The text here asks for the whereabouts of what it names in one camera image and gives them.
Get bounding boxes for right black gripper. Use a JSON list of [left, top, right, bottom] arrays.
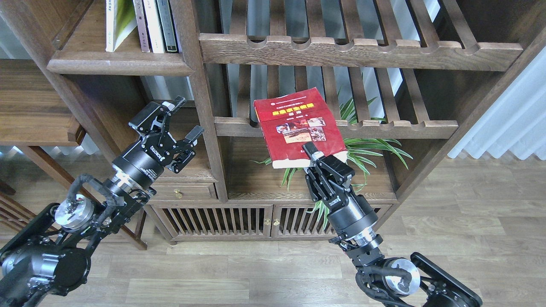
[[302, 142, 378, 241]]

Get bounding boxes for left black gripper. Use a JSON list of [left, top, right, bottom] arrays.
[[112, 96, 204, 190]]

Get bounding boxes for red book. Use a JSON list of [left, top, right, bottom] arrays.
[[254, 87, 348, 169]]

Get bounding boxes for maroon book white characters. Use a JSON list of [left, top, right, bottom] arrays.
[[133, 0, 151, 52]]

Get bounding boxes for yellow green book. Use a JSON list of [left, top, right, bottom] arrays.
[[105, 0, 137, 52]]

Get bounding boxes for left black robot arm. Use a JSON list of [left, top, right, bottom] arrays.
[[0, 96, 203, 307]]

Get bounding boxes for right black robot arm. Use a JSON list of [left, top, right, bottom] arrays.
[[303, 142, 483, 307]]

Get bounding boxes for brass drawer knob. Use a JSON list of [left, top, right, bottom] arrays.
[[173, 190, 183, 199]]

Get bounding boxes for dark wooden bookshelf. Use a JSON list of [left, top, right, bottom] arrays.
[[1, 0, 545, 243]]

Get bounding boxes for white upright book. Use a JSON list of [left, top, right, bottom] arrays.
[[143, 0, 166, 54]]

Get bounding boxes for dark green upright book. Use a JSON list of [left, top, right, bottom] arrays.
[[157, 0, 179, 54]]

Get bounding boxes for wooden side table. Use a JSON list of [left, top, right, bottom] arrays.
[[0, 59, 148, 250]]

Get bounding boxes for slatted wooden bench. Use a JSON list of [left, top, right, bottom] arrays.
[[0, 181, 36, 232]]

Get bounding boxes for white curtain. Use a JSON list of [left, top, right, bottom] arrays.
[[448, 49, 546, 160]]

